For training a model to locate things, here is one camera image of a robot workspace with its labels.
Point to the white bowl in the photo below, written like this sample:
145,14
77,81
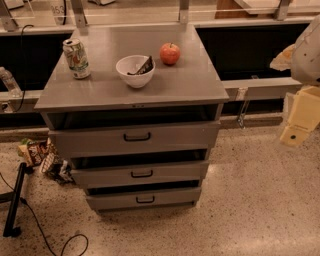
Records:
135,81

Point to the grey metal rail frame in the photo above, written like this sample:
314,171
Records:
220,63

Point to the checkered snack bag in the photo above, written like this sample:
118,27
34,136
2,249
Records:
56,169

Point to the bottom grey drawer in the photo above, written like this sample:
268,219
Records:
144,199

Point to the grey drawer cabinet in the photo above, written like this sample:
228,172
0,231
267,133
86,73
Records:
133,159

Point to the black stand leg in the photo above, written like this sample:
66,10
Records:
13,198

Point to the clear plastic water bottle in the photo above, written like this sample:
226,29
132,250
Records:
10,83

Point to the green white soda can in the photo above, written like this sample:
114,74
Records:
76,57

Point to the red apple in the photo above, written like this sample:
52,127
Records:
169,53

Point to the brown snack bag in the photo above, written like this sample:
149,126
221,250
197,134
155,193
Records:
33,152

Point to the middle grey drawer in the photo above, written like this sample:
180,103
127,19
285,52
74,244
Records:
140,174

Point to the dark chocolate rxbar wrapper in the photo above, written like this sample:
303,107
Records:
140,64

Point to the top grey drawer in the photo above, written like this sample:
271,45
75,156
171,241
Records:
135,139

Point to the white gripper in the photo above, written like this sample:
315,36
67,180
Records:
307,55

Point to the grey drawer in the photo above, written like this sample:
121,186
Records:
140,174
135,139
144,199

